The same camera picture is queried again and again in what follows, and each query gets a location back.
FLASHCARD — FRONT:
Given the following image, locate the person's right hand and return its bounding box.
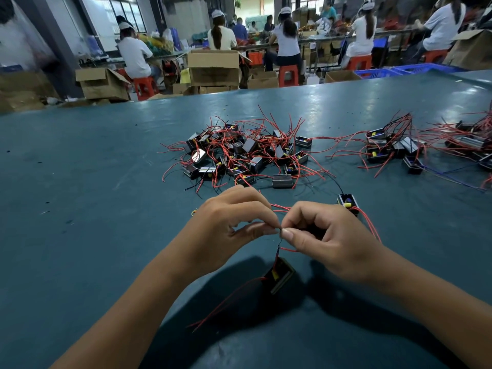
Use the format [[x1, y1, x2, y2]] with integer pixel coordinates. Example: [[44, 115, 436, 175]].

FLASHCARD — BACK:
[[280, 201, 389, 288]]

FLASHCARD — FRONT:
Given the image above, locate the person's left hand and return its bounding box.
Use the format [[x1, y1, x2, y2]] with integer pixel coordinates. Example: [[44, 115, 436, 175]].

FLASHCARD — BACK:
[[173, 186, 282, 277]]

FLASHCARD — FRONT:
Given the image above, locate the central pile of wired modules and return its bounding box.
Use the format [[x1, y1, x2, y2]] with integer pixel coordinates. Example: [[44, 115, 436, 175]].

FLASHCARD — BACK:
[[161, 111, 335, 200]]

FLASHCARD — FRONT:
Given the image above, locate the person's left forearm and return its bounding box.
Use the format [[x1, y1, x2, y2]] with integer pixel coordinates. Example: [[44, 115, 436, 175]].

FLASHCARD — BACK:
[[52, 253, 202, 369]]

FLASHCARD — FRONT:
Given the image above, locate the person's right forearm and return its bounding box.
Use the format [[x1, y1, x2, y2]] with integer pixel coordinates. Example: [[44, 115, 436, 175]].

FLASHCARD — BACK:
[[367, 257, 492, 369]]

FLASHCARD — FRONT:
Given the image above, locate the low cardboard box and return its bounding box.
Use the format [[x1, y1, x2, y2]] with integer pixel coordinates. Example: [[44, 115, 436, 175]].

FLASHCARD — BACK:
[[248, 70, 280, 89]]

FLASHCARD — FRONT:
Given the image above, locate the large closed cardboard box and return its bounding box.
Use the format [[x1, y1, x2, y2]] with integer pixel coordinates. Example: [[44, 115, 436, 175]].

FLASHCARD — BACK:
[[188, 50, 241, 86]]

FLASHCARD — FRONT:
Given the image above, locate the shallow cardboard box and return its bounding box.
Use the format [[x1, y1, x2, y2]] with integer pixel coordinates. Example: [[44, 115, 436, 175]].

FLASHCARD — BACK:
[[324, 70, 362, 83]]

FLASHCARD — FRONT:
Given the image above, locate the blue plastic crate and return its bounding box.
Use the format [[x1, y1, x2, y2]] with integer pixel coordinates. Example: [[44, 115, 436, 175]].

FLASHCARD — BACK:
[[354, 68, 406, 79], [392, 63, 466, 75]]

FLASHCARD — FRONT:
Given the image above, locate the open cardboard box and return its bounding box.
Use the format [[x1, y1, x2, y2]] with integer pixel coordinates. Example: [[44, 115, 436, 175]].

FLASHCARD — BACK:
[[75, 67, 132, 101]]

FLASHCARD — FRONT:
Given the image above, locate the tilted cardboard box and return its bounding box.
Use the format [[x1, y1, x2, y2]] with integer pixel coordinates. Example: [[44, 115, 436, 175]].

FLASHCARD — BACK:
[[444, 30, 492, 71]]

